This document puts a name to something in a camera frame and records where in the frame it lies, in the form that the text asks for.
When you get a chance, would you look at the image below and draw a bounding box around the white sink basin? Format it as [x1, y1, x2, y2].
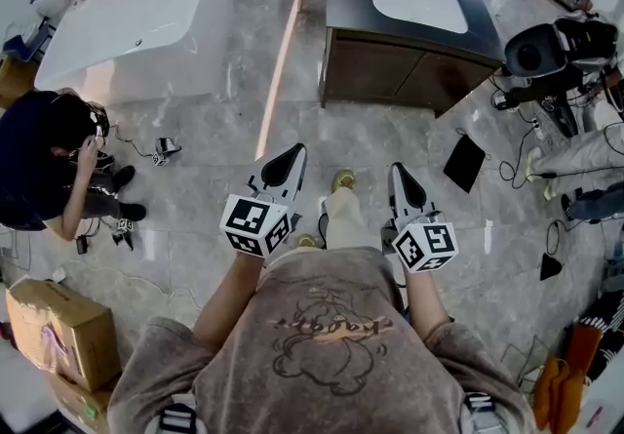
[369, 0, 471, 35]

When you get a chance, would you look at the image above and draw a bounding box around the dark vanity cabinet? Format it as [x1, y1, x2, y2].
[319, 0, 506, 119]

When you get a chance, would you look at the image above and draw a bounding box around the black triangular pouch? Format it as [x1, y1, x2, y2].
[539, 253, 565, 283]

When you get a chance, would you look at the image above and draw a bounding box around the person's right forearm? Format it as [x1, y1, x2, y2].
[404, 269, 458, 332]

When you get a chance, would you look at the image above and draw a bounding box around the spare hand-held gripper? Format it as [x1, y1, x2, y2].
[111, 217, 136, 252]
[151, 136, 183, 168]

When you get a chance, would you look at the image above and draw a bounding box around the white bathtub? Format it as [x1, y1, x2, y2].
[33, 0, 236, 105]

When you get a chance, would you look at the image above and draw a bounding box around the orange bag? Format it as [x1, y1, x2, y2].
[532, 323, 605, 431]

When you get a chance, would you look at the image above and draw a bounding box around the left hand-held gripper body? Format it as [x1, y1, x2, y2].
[218, 173, 297, 257]

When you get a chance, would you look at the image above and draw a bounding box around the person's left forearm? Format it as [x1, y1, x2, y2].
[192, 251, 268, 351]

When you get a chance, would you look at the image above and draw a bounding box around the grey harness strap buckle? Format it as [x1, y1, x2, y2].
[157, 402, 199, 434]
[461, 392, 496, 434]

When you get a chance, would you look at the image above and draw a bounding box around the person's beige trouser leg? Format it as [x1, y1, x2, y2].
[323, 186, 366, 252]

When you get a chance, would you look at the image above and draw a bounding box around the cardboard box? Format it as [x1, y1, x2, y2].
[5, 277, 123, 395]

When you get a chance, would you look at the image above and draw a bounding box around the black flat pouch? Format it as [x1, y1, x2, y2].
[443, 133, 488, 195]

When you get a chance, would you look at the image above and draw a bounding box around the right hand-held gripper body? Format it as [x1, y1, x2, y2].
[382, 200, 460, 274]

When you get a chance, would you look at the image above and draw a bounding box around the person's brown printed t-shirt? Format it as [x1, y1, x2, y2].
[106, 245, 538, 434]

